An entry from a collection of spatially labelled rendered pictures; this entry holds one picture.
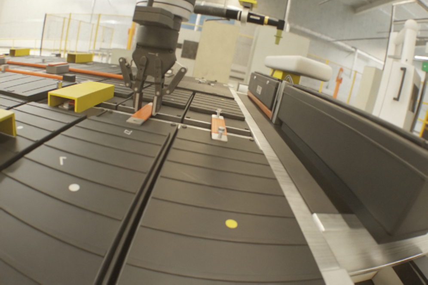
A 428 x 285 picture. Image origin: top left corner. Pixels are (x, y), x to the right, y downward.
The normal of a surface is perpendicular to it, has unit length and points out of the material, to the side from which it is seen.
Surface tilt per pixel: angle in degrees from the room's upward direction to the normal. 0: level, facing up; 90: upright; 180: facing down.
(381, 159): 90
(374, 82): 90
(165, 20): 90
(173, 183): 0
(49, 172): 0
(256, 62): 90
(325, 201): 0
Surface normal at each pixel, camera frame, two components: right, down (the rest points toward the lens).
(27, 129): 0.21, -0.93
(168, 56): 0.00, 0.30
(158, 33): 0.25, 0.33
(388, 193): -0.98, -0.19
